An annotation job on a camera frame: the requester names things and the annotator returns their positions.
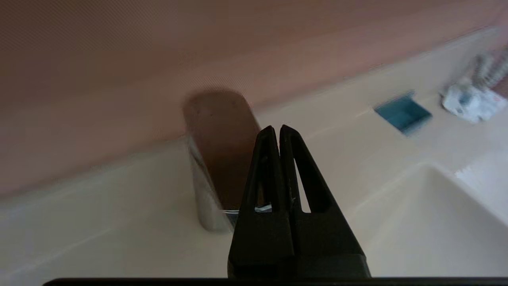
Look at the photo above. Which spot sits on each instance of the blue soap dish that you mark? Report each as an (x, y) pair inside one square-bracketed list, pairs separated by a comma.
[(403, 115)]

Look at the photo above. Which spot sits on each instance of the chrome faucet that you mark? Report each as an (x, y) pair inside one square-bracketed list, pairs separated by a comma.
[(218, 151)]

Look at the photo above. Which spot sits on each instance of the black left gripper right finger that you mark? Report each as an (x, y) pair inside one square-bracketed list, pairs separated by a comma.
[(325, 238)]

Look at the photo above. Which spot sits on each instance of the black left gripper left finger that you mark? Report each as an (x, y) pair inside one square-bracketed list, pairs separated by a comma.
[(258, 238)]

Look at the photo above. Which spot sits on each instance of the white ceramic sink basin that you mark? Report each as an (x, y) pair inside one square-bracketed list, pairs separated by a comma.
[(428, 230)]

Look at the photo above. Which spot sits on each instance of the white printed paper packet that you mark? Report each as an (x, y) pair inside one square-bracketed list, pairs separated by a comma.
[(468, 101)]

